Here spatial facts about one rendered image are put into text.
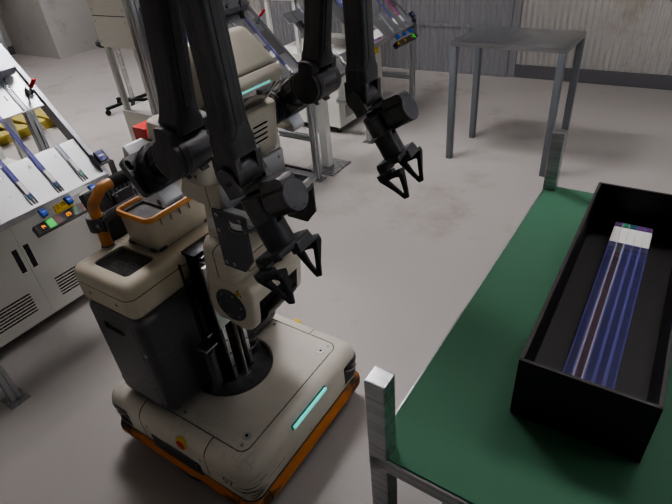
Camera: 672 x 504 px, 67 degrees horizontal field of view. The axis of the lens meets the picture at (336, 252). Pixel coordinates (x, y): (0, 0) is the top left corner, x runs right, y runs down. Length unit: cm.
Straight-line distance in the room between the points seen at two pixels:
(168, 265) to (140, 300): 12
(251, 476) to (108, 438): 76
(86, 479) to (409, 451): 154
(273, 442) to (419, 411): 89
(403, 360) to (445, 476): 145
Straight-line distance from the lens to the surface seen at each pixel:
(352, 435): 196
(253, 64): 115
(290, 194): 85
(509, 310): 100
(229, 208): 118
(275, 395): 174
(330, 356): 183
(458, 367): 88
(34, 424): 242
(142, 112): 344
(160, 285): 150
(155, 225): 149
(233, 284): 134
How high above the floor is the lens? 160
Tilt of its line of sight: 35 degrees down
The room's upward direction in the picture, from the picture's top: 6 degrees counter-clockwise
